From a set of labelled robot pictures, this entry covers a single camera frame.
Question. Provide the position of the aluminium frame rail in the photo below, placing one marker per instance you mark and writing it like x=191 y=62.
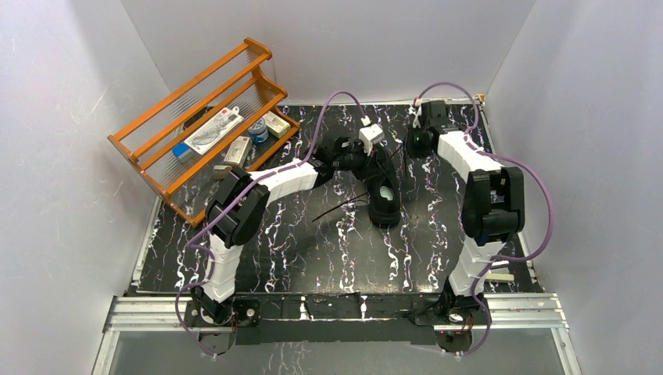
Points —
x=508 y=311

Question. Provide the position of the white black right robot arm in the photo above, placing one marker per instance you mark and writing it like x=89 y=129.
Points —
x=492 y=209

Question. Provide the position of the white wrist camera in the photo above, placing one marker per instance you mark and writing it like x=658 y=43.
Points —
x=416 y=112
x=370 y=134

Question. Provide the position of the beige rectangular box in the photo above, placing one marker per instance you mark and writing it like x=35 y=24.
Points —
x=238 y=151

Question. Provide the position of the small grey block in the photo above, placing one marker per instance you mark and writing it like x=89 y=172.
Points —
x=221 y=171

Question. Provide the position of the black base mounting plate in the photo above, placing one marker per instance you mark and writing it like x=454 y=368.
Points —
x=253 y=319

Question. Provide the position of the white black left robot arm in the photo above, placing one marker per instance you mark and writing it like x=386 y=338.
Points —
x=236 y=213

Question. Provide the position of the beige plastic clip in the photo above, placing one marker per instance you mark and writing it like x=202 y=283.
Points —
x=499 y=272

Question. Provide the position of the orange wooden shelf rack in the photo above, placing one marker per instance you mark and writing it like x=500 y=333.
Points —
x=186 y=183

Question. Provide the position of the white ruler set package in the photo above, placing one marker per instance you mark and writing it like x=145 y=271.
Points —
x=214 y=130

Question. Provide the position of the black mesh shoe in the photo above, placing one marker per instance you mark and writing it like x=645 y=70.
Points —
x=382 y=186

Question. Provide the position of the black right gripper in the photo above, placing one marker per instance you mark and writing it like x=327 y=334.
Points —
x=411 y=150

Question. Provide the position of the small green white box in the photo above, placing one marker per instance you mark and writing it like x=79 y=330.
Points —
x=276 y=125

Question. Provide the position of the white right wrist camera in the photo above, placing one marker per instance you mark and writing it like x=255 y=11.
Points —
x=416 y=112

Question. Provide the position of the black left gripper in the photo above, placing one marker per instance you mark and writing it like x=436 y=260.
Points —
x=380 y=169

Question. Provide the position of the blue tape roll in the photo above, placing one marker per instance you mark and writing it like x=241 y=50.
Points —
x=258 y=131

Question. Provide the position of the blue eraser block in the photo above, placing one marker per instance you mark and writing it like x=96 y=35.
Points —
x=182 y=152

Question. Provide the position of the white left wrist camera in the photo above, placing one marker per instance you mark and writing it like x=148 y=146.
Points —
x=370 y=134

